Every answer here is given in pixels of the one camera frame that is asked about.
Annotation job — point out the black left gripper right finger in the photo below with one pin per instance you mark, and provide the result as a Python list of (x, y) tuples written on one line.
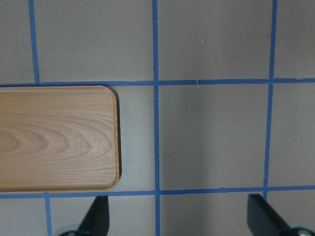
[(263, 220)]

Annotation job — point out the wooden tray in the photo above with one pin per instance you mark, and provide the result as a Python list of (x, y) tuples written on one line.
[(59, 139)]

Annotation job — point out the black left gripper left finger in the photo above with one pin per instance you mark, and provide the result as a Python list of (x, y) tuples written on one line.
[(96, 221)]

